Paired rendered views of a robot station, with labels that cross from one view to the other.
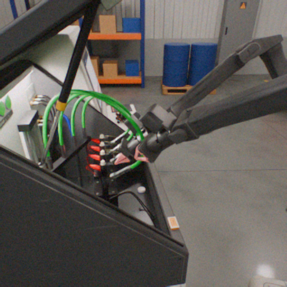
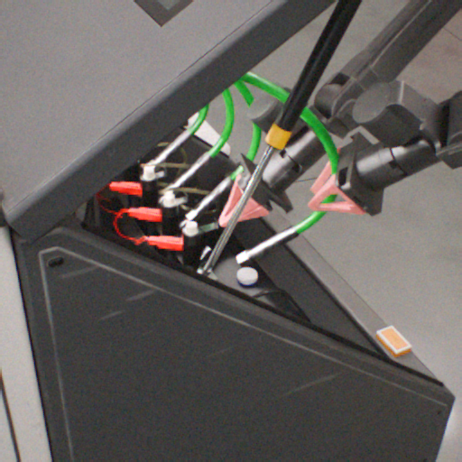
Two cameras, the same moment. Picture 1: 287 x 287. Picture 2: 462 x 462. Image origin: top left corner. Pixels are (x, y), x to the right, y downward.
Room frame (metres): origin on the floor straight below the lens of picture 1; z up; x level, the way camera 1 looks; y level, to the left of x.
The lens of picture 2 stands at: (-0.10, 0.42, 1.85)
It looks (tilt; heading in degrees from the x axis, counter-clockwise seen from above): 38 degrees down; 340
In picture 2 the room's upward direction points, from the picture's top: 2 degrees clockwise
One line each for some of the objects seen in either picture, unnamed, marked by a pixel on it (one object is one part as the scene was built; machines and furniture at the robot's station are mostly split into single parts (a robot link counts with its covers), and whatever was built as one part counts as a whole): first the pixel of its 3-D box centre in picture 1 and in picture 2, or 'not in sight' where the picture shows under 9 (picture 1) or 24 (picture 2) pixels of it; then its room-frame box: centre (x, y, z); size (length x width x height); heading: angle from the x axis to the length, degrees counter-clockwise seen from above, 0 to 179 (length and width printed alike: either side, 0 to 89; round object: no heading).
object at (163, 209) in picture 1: (158, 200); (310, 294); (0.85, -0.07, 0.87); 0.62 x 0.04 x 0.16; 10
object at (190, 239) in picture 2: (107, 184); (198, 280); (0.81, 0.15, 1.00); 0.05 x 0.03 x 0.21; 100
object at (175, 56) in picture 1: (188, 68); not in sight; (5.76, -1.05, 0.51); 1.20 x 0.85 x 1.02; 90
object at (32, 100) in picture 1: (40, 120); not in sight; (1.00, 0.46, 1.20); 0.13 x 0.03 x 0.31; 10
